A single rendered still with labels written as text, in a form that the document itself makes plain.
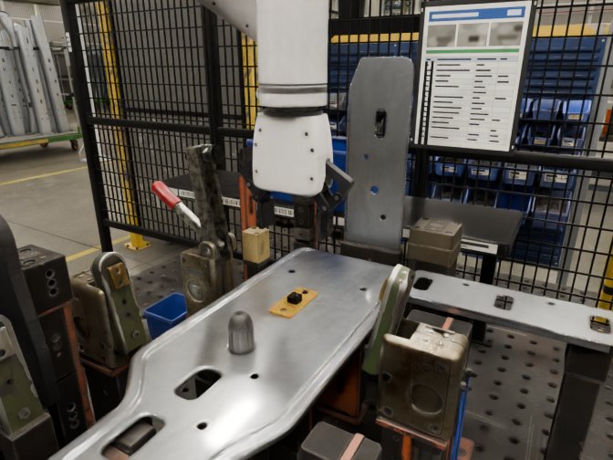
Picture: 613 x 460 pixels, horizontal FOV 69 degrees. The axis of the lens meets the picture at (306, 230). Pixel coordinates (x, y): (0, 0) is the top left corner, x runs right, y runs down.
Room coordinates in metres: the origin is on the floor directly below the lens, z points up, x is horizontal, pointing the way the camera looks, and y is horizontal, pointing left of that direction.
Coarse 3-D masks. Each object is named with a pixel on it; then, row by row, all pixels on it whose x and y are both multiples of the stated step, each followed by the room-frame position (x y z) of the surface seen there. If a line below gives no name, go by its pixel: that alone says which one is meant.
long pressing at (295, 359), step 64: (320, 256) 0.75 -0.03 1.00; (192, 320) 0.52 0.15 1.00; (256, 320) 0.53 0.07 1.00; (320, 320) 0.53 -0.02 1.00; (128, 384) 0.40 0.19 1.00; (256, 384) 0.40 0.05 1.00; (320, 384) 0.40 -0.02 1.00; (64, 448) 0.31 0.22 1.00; (192, 448) 0.31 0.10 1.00; (256, 448) 0.32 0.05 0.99
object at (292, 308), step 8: (296, 288) 0.62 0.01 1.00; (304, 288) 0.62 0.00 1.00; (288, 296) 0.58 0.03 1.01; (304, 296) 0.59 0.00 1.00; (312, 296) 0.59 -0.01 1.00; (280, 304) 0.57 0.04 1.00; (288, 304) 0.57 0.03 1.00; (296, 304) 0.57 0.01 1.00; (304, 304) 0.57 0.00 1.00; (272, 312) 0.55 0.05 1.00; (280, 312) 0.54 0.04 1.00; (288, 312) 0.54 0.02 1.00; (296, 312) 0.55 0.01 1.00
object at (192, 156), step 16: (208, 144) 0.67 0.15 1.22; (192, 160) 0.64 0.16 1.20; (208, 160) 0.65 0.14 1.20; (192, 176) 0.64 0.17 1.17; (208, 176) 0.66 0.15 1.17; (208, 192) 0.65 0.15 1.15; (208, 208) 0.63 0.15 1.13; (208, 224) 0.63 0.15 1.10; (224, 224) 0.66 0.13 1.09; (208, 240) 0.63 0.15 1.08; (224, 240) 0.65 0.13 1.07
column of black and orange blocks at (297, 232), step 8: (296, 200) 0.92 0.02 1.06; (304, 200) 0.90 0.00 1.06; (312, 200) 0.91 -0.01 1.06; (296, 208) 0.91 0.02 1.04; (304, 208) 0.90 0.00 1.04; (312, 208) 0.91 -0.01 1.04; (296, 216) 0.91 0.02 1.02; (304, 216) 0.90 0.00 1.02; (312, 216) 0.91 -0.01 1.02; (296, 224) 0.91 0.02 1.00; (304, 224) 0.90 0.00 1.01; (312, 224) 0.91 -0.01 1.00; (296, 232) 0.91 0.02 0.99; (304, 232) 0.90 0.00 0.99; (312, 232) 0.91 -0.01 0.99; (296, 240) 0.92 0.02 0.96; (304, 240) 0.92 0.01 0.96; (312, 240) 0.92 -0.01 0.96
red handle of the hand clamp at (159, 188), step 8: (152, 184) 0.70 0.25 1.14; (160, 184) 0.70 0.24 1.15; (160, 192) 0.69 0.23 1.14; (168, 192) 0.69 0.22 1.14; (168, 200) 0.68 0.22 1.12; (176, 200) 0.68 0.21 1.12; (176, 208) 0.68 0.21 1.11; (184, 208) 0.68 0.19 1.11; (184, 216) 0.67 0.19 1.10; (192, 216) 0.67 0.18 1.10; (192, 224) 0.66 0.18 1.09; (200, 232) 0.65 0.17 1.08
